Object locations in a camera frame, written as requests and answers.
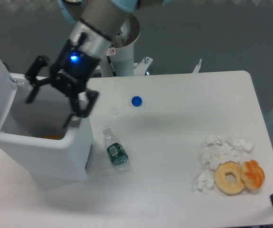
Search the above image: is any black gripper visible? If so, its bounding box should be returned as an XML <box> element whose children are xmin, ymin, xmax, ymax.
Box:
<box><xmin>25</xmin><ymin>39</ymin><xmax>99</xmax><ymax>128</ymax></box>

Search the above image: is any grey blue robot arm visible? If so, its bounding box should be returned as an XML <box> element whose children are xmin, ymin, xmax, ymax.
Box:
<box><xmin>25</xmin><ymin>0</ymin><xmax>166</xmax><ymax>127</ymax></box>

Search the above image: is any orange object in trash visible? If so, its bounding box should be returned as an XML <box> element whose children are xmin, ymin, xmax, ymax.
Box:
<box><xmin>42</xmin><ymin>134</ymin><xmax>64</xmax><ymax>140</ymax></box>

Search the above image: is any white bottle cap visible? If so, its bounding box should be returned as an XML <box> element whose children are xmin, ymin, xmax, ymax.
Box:
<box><xmin>109</xmin><ymin>107</ymin><xmax>119</xmax><ymax>115</ymax></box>

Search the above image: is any white trash can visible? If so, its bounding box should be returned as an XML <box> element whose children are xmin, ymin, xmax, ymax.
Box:
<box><xmin>0</xmin><ymin>73</ymin><xmax>94</xmax><ymax>181</ymax></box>

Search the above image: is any blue bottle cap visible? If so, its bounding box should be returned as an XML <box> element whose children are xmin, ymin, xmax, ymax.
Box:
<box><xmin>131</xmin><ymin>96</ymin><xmax>142</xmax><ymax>107</ymax></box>

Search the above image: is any clear green label bottle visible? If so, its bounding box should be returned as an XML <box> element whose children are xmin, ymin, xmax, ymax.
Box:
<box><xmin>102</xmin><ymin>126</ymin><xmax>132</xmax><ymax>174</ymax></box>

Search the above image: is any large crumpled white tissue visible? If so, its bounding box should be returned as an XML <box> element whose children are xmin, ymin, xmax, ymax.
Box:
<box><xmin>200</xmin><ymin>134</ymin><xmax>255</xmax><ymax>171</ymax></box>

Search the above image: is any small crumpled white tissue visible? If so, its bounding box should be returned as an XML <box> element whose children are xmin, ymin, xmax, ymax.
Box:
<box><xmin>196</xmin><ymin>170</ymin><xmax>215</xmax><ymax>196</ymax></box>

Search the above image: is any twisted orange bread bun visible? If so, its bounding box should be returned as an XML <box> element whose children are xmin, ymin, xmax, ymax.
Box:
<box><xmin>241</xmin><ymin>160</ymin><xmax>265</xmax><ymax>190</ymax></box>

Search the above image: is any ring donut bread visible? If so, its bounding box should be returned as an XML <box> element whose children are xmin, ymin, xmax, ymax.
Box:
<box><xmin>214</xmin><ymin>162</ymin><xmax>245</xmax><ymax>195</ymax></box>

